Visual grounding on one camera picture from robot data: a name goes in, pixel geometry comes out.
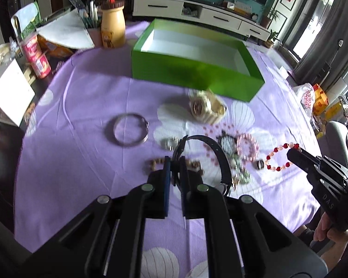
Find black wrist watch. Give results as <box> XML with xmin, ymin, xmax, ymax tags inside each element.
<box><xmin>171</xmin><ymin>134</ymin><xmax>233</xmax><ymax>196</ymax></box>

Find red and pink bead bracelet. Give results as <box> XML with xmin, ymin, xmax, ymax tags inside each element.
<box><xmin>264</xmin><ymin>142</ymin><xmax>302</xmax><ymax>172</ymax></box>

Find cream white wrist watch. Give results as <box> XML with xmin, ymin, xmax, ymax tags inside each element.
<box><xmin>189</xmin><ymin>90</ymin><xmax>228</xmax><ymax>125</ymax></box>

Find person's right hand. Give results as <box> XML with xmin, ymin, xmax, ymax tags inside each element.
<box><xmin>314</xmin><ymin>212</ymin><xmax>348</xmax><ymax>257</ymax></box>

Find yellow packaging box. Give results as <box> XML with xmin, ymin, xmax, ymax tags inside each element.
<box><xmin>313</xmin><ymin>83</ymin><xmax>343</xmax><ymax>121</ymax></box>

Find purple floral tablecloth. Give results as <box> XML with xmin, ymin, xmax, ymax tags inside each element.
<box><xmin>13</xmin><ymin>19</ymin><xmax>322</xmax><ymax>278</ymax></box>

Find red white plastic bag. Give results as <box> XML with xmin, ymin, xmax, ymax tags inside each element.
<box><xmin>293</xmin><ymin>83</ymin><xmax>316</xmax><ymax>117</ymax></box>

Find grey curtain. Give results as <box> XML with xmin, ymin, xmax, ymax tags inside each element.
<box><xmin>294</xmin><ymin>0</ymin><xmax>348</xmax><ymax>89</ymax></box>

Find green cardboard box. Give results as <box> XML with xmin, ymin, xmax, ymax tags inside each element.
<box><xmin>131</xmin><ymin>19</ymin><xmax>265</xmax><ymax>102</ymax></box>

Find small potted plant on floor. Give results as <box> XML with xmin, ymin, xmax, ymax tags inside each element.
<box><xmin>263</xmin><ymin>29</ymin><xmax>279</xmax><ymax>49</ymax></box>

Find yellow bear bottle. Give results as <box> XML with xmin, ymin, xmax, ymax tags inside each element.
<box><xmin>101</xmin><ymin>0</ymin><xmax>126</xmax><ymax>48</ymax></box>

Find red yogurt cup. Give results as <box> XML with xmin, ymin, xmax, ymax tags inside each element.
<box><xmin>31</xmin><ymin>53</ymin><xmax>51</xmax><ymax>79</ymax></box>
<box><xmin>20</xmin><ymin>33</ymin><xmax>42</xmax><ymax>63</ymax></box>

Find white cardboard box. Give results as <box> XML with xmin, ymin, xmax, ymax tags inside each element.
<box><xmin>0</xmin><ymin>60</ymin><xmax>35</xmax><ymax>127</ymax></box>

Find white TV cabinet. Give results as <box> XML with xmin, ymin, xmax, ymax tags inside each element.
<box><xmin>132</xmin><ymin>0</ymin><xmax>270</xmax><ymax>41</ymax></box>

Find small alarm clock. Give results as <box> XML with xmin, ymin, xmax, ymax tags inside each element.
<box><xmin>251</xmin><ymin>13</ymin><xmax>258</xmax><ymax>22</ymax></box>

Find white paper sheet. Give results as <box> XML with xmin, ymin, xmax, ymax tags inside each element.
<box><xmin>37</xmin><ymin>10</ymin><xmax>95</xmax><ymax>50</ymax></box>

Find potted plant by cabinet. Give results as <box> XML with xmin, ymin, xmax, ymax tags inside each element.
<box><xmin>260</xmin><ymin>5</ymin><xmax>280</xmax><ymax>28</ymax></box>

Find grey remote control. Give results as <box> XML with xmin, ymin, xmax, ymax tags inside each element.
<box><xmin>69</xmin><ymin>0</ymin><xmax>87</xmax><ymax>18</ymax></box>

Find green white snack bag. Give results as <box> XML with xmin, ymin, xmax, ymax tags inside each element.
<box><xmin>10</xmin><ymin>2</ymin><xmax>42</xmax><ymax>41</ymax></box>

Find brown wooden bead bracelet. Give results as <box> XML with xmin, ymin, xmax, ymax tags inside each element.
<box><xmin>147</xmin><ymin>155</ymin><xmax>206</xmax><ymax>177</ymax></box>

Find green stone bead bracelet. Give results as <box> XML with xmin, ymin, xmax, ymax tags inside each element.
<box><xmin>229</xmin><ymin>153</ymin><xmax>251</xmax><ymax>191</ymax></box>

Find small silver bead bracelet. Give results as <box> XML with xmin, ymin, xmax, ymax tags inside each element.
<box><xmin>161</xmin><ymin>137</ymin><xmax>180</xmax><ymax>152</ymax></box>

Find silver bangle bracelet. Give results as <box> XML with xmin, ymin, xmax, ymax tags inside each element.
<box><xmin>112</xmin><ymin>113</ymin><xmax>150</xmax><ymax>147</ymax></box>

